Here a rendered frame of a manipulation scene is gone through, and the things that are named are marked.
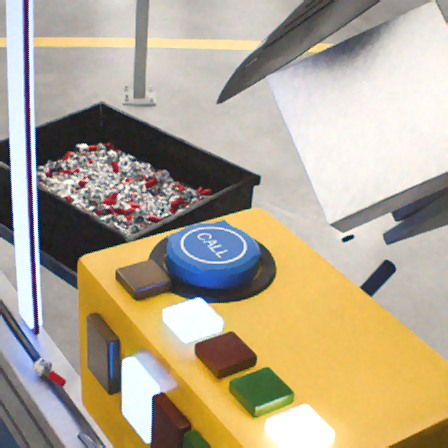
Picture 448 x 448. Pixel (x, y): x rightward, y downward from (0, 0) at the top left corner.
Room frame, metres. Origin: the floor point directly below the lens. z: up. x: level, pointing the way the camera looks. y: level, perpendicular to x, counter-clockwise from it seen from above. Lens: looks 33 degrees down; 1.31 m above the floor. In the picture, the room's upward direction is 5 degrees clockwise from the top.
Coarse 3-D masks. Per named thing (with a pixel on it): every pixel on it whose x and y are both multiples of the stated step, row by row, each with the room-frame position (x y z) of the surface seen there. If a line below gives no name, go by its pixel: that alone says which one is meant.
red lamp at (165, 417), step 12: (156, 396) 0.28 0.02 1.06; (156, 408) 0.27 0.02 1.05; (168, 408) 0.27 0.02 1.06; (156, 420) 0.27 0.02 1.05; (168, 420) 0.27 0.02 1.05; (180, 420) 0.27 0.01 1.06; (156, 432) 0.27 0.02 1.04; (168, 432) 0.27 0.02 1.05; (180, 432) 0.26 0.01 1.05; (156, 444) 0.27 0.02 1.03; (168, 444) 0.27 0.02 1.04; (180, 444) 0.26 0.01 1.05
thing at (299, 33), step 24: (312, 0) 0.91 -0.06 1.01; (336, 0) 0.87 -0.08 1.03; (360, 0) 0.83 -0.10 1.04; (288, 24) 0.91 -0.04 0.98; (312, 24) 0.86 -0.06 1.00; (336, 24) 0.82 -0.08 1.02; (264, 48) 0.90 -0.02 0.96; (288, 48) 0.85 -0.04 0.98; (240, 72) 0.88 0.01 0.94; (264, 72) 0.83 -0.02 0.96
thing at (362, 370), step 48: (144, 240) 0.36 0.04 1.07; (288, 240) 0.37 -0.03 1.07; (96, 288) 0.33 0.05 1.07; (192, 288) 0.33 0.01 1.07; (240, 288) 0.33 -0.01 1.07; (288, 288) 0.34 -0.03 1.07; (336, 288) 0.34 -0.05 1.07; (144, 336) 0.30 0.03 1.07; (240, 336) 0.30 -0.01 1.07; (288, 336) 0.30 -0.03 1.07; (336, 336) 0.31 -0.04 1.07; (384, 336) 0.31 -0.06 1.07; (96, 384) 0.33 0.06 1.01; (192, 384) 0.27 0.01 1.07; (288, 384) 0.27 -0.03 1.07; (336, 384) 0.28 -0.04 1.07; (384, 384) 0.28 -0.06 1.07; (432, 384) 0.28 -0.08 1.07; (240, 432) 0.25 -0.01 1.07; (336, 432) 0.25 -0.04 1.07; (384, 432) 0.25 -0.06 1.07; (432, 432) 0.26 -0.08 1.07
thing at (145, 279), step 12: (144, 264) 0.34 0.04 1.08; (156, 264) 0.34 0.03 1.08; (120, 276) 0.33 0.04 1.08; (132, 276) 0.33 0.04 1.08; (144, 276) 0.33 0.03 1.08; (156, 276) 0.33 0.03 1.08; (132, 288) 0.32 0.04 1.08; (144, 288) 0.32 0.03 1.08; (156, 288) 0.32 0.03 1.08; (168, 288) 0.33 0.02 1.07
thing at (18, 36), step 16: (16, 0) 0.55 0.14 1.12; (16, 16) 0.55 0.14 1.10; (16, 32) 0.55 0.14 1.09; (16, 48) 0.55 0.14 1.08; (16, 64) 0.55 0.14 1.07; (16, 80) 0.55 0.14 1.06; (16, 96) 0.55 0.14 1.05; (16, 112) 0.55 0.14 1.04; (16, 128) 0.55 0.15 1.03; (16, 144) 0.55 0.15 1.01; (16, 160) 0.56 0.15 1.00; (16, 176) 0.56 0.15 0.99; (16, 192) 0.56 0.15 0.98; (16, 208) 0.56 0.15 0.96; (16, 224) 0.56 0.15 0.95; (16, 240) 0.56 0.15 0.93; (16, 256) 0.56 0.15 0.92; (32, 320) 0.55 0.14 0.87
